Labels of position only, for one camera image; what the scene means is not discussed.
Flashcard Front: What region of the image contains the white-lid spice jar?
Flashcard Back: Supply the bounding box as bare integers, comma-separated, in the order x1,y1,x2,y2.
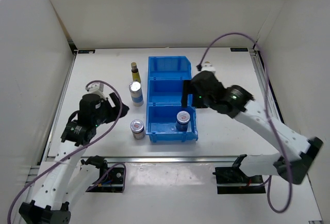
130,119,145,139
176,110,191,132

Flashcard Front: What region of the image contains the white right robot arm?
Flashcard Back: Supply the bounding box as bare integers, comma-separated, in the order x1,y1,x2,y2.
186,71,323,185

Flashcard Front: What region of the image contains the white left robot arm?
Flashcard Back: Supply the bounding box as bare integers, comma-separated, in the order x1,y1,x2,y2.
19,81,129,223

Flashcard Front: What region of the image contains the silver-lid shaker left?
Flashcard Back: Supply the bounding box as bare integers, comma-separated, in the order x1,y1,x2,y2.
129,81,144,106

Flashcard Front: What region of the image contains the blue bin near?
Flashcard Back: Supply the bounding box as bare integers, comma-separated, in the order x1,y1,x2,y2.
145,105,198,143

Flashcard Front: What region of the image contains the yellow oil bottle left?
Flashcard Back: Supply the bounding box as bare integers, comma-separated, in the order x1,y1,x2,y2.
131,62,141,83

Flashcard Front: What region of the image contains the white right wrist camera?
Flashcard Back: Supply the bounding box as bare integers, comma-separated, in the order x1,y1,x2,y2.
196,61,216,74

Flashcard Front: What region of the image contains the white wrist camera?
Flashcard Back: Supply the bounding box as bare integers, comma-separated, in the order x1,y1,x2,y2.
196,61,216,74
85,82,106,99

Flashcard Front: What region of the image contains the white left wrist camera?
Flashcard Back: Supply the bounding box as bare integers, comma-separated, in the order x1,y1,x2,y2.
85,82,106,99

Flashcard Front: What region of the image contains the right side aluminium rail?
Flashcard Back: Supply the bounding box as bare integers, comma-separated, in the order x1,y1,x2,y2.
249,50,294,163

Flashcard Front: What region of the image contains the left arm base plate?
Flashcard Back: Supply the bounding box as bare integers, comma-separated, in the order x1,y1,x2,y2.
86,163,127,193

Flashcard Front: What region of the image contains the aluminium table edge rail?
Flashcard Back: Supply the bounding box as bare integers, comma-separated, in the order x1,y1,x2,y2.
41,155,289,163

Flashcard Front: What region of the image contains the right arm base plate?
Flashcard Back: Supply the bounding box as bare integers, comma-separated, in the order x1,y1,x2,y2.
212,167,266,195

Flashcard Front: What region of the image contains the left side aluminium rail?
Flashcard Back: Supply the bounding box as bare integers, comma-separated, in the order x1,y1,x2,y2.
25,48,78,183

